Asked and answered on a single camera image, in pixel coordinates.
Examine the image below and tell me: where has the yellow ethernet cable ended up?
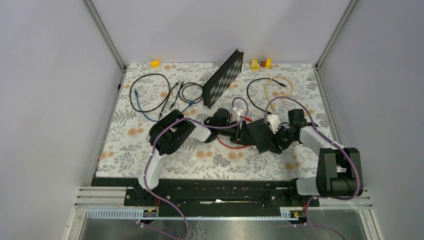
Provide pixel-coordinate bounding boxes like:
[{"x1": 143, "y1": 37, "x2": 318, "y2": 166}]
[{"x1": 263, "y1": 75, "x2": 294, "y2": 112}]

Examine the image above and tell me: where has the red ethernet cable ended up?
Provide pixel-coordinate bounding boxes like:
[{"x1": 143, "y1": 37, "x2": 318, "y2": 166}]
[{"x1": 216, "y1": 114, "x2": 254, "y2": 150}]

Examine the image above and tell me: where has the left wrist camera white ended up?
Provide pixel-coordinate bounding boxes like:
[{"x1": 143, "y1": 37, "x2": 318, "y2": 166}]
[{"x1": 231, "y1": 106, "x2": 246, "y2": 122}]

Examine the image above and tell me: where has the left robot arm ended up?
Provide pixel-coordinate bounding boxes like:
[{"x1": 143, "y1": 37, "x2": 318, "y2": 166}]
[{"x1": 134, "y1": 108, "x2": 255, "y2": 206}]

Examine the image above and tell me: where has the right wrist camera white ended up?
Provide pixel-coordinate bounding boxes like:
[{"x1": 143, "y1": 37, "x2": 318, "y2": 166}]
[{"x1": 264, "y1": 114, "x2": 281, "y2": 134}]

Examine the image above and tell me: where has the purple cable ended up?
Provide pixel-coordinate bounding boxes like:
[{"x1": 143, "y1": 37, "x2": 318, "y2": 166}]
[
  {"x1": 263, "y1": 96, "x2": 362, "y2": 240},
  {"x1": 143, "y1": 96, "x2": 250, "y2": 240}
]

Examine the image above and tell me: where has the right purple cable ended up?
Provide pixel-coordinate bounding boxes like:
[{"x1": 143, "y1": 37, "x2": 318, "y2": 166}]
[{"x1": 263, "y1": 96, "x2": 362, "y2": 240}]

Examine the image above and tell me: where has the blue ethernet cable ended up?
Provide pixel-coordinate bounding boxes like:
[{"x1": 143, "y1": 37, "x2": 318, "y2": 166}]
[{"x1": 133, "y1": 91, "x2": 196, "y2": 123}]

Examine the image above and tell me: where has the black network switch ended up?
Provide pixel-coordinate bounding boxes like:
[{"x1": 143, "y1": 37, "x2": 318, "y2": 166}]
[{"x1": 246, "y1": 118, "x2": 272, "y2": 154}]

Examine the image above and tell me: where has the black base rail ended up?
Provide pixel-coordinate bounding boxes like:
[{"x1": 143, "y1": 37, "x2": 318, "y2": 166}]
[{"x1": 91, "y1": 177, "x2": 354, "y2": 218}]

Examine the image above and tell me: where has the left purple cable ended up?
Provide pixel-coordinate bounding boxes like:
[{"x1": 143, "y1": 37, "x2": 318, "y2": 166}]
[{"x1": 143, "y1": 96, "x2": 250, "y2": 240}]

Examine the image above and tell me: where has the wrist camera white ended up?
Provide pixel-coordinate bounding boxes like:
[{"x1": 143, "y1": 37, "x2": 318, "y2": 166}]
[
  {"x1": 231, "y1": 106, "x2": 246, "y2": 122},
  {"x1": 264, "y1": 114, "x2": 281, "y2": 134}
]

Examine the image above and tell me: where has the yellow toy block left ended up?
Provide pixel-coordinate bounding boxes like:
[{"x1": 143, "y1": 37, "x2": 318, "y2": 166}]
[{"x1": 150, "y1": 60, "x2": 161, "y2": 68}]

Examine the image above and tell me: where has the black short ethernet cable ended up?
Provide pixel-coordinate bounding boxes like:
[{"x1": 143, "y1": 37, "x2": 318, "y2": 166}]
[{"x1": 246, "y1": 77, "x2": 287, "y2": 115}]

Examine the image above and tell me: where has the black round ethernet cable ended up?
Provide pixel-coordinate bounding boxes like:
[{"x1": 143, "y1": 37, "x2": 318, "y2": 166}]
[{"x1": 170, "y1": 82, "x2": 204, "y2": 110}]

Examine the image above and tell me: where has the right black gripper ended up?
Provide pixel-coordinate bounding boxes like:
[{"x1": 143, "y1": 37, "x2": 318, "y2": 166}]
[{"x1": 265, "y1": 122, "x2": 296, "y2": 155}]

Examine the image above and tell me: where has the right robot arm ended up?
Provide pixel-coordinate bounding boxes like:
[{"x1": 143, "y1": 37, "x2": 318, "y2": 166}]
[{"x1": 264, "y1": 109, "x2": 363, "y2": 206}]

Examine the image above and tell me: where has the white network switch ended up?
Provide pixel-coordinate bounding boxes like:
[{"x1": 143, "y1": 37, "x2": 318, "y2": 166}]
[{"x1": 222, "y1": 100, "x2": 246, "y2": 114}]

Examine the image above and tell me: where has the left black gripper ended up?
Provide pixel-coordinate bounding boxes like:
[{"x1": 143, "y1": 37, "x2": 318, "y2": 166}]
[{"x1": 217, "y1": 120, "x2": 255, "y2": 146}]

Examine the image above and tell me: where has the checkerboard calibration board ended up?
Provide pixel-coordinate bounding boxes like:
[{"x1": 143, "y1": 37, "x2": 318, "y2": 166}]
[{"x1": 202, "y1": 49, "x2": 244, "y2": 109}]

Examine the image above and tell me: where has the yellow patterned toy block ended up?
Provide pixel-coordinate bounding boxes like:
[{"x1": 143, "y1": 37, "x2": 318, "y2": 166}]
[{"x1": 250, "y1": 59, "x2": 261, "y2": 71}]

